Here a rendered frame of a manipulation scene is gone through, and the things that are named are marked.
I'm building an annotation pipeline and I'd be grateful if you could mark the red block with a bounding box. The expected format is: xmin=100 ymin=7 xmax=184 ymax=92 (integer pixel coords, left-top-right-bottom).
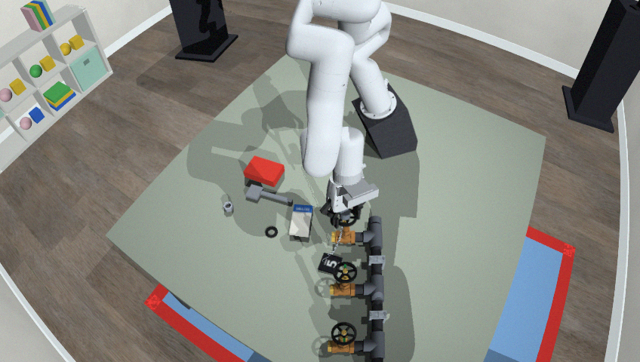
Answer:
xmin=243 ymin=156 xmax=285 ymax=187

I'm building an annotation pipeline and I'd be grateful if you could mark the bag of cable ties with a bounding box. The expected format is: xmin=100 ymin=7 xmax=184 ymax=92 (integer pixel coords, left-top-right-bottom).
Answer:
xmin=289 ymin=204 xmax=313 ymax=238

